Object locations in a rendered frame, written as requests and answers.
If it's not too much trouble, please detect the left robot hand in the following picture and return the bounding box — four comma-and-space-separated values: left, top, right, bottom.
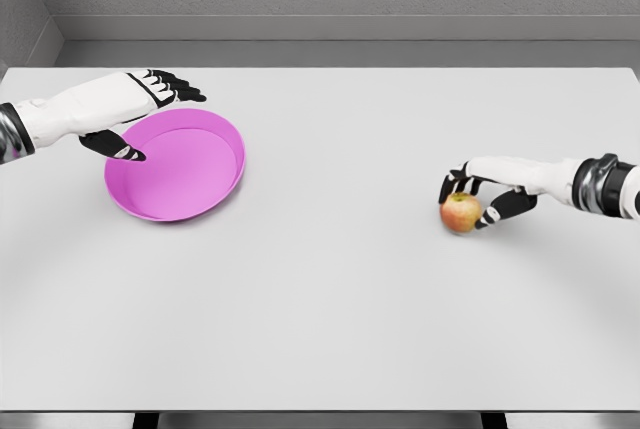
76, 68, 208, 164

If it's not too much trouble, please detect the red yellow apple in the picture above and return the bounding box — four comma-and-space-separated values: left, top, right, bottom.
439, 191, 483, 235

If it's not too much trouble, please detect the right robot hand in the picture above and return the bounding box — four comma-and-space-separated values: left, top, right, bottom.
438, 156, 540, 231

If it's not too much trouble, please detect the pink round plate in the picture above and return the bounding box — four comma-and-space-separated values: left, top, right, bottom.
104, 108, 247, 223

